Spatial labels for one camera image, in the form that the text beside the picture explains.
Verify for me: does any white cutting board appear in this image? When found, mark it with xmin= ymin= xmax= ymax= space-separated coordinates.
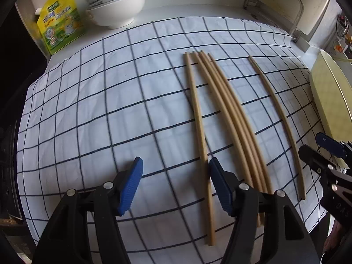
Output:
xmin=251 ymin=0 xmax=330 ymax=36

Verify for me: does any person's right hand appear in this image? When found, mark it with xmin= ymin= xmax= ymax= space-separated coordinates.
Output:
xmin=323 ymin=220 xmax=345 ymax=253

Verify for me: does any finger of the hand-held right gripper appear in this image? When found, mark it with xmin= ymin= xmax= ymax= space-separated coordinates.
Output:
xmin=298 ymin=144 xmax=339 ymax=182
xmin=316 ymin=132 xmax=352 ymax=168

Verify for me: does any white black checked cloth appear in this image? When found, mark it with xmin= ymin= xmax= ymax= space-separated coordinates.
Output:
xmin=16 ymin=16 xmax=330 ymax=253

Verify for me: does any green yellow refill pouch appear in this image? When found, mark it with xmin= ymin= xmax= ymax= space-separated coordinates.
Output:
xmin=35 ymin=0 xmax=85 ymax=55

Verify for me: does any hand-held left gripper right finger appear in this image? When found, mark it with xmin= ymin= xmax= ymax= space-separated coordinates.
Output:
xmin=208 ymin=157 xmax=322 ymax=264

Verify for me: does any long tan chopstick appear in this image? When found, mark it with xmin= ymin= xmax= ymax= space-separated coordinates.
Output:
xmin=191 ymin=51 xmax=264 ymax=227
xmin=199 ymin=50 xmax=268 ymax=194
xmin=207 ymin=53 xmax=274 ymax=194
xmin=184 ymin=52 xmax=215 ymax=246
xmin=248 ymin=56 xmax=306 ymax=201

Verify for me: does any plain white bowl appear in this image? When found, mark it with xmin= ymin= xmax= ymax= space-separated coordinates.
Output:
xmin=86 ymin=0 xmax=146 ymax=30

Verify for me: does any metal cutting board rack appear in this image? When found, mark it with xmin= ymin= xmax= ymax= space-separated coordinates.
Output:
xmin=243 ymin=0 xmax=304 ymax=37

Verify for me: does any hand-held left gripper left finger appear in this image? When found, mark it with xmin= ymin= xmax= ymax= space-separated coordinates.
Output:
xmin=33 ymin=156 xmax=144 ymax=264

